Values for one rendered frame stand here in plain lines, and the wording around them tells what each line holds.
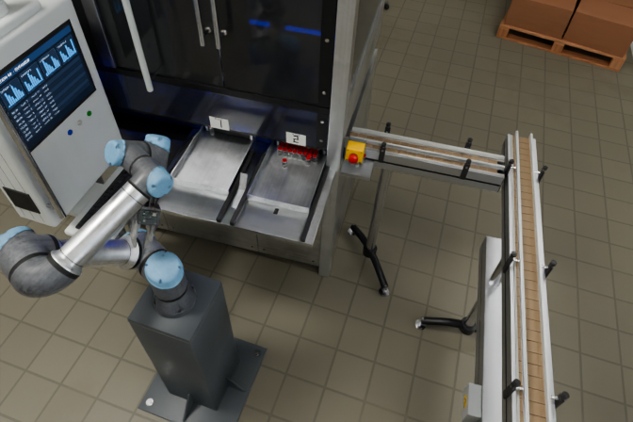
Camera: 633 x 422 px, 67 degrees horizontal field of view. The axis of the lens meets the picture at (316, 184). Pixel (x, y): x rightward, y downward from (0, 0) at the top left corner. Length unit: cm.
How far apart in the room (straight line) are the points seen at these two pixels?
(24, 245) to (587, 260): 289
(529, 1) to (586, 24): 51
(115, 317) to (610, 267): 283
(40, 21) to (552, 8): 403
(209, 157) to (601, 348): 222
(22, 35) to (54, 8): 16
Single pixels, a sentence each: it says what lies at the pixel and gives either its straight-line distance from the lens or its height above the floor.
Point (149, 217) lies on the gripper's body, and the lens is 154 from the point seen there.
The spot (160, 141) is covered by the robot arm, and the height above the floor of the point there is 139.
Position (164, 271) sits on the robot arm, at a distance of 166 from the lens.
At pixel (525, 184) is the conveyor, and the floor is 93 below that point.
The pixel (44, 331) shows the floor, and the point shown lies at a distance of 292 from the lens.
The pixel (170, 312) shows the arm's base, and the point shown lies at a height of 83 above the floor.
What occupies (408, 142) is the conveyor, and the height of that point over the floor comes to 93.
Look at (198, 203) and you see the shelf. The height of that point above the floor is 88.
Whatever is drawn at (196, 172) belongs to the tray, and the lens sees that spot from 209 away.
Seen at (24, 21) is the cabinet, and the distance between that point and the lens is 188.
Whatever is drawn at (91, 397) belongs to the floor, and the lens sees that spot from 268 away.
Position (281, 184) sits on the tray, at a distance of 201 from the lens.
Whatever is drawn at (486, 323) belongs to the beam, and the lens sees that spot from 217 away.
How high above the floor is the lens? 238
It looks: 48 degrees down
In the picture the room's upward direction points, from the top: 3 degrees clockwise
